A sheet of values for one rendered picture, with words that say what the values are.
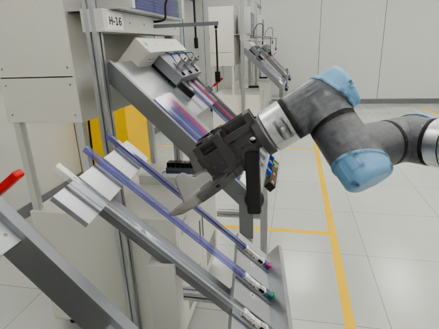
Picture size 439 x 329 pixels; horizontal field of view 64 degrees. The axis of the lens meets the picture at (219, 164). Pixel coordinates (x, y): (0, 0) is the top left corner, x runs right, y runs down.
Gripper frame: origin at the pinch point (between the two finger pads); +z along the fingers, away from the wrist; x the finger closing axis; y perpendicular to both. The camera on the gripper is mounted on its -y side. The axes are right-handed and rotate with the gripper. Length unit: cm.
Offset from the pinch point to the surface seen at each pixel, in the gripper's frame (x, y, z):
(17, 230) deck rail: 16.3, 13.1, 16.0
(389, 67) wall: -693, -176, -228
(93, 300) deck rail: 17.5, -1.6, 13.2
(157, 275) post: -3.1, -12.5, 15.9
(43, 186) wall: -206, 18, 183
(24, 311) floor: -78, -28, 140
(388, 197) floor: -221, -151, -55
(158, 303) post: -3.1, -18.3, 20.2
